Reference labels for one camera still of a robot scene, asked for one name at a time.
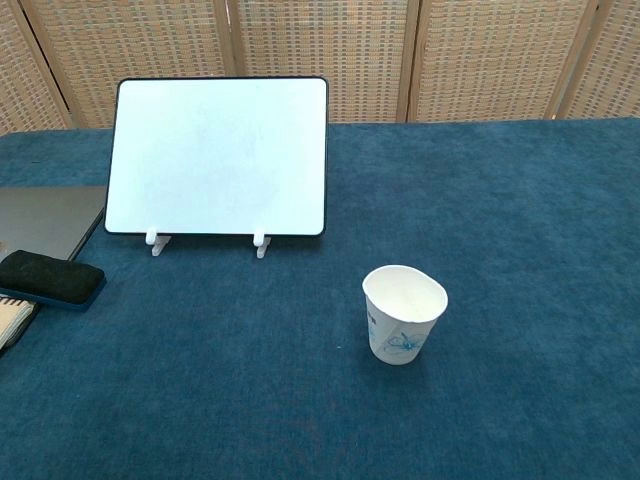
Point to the black and blue eraser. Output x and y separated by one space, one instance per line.
47 277

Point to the grey laptop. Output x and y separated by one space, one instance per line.
45 220

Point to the white paper cup blue print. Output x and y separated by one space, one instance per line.
400 320

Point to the blue table cloth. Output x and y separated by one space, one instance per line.
350 375

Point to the white plastic board stand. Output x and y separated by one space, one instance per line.
159 246

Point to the woven folding screen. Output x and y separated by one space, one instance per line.
400 55

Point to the spiral notebook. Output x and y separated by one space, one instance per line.
12 320

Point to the white board with black frame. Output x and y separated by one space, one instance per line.
215 155

